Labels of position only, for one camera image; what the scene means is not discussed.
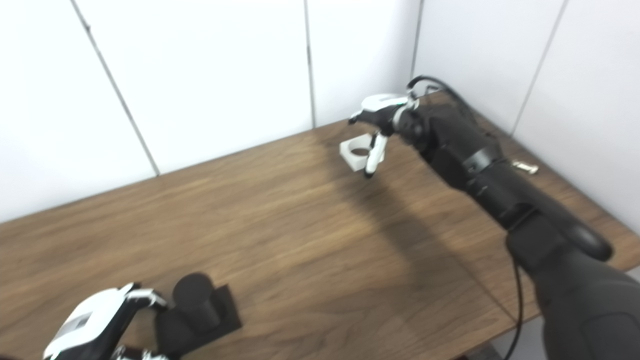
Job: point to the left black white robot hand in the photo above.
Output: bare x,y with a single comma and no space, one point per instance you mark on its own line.
90,320

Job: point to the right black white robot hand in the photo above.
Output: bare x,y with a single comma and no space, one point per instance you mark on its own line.
382,112

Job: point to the white square piece with hole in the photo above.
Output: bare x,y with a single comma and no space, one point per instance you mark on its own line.
352,159

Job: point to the black peg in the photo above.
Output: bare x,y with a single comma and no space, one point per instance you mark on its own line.
197,310

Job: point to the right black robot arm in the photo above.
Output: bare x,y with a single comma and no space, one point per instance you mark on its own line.
500,185

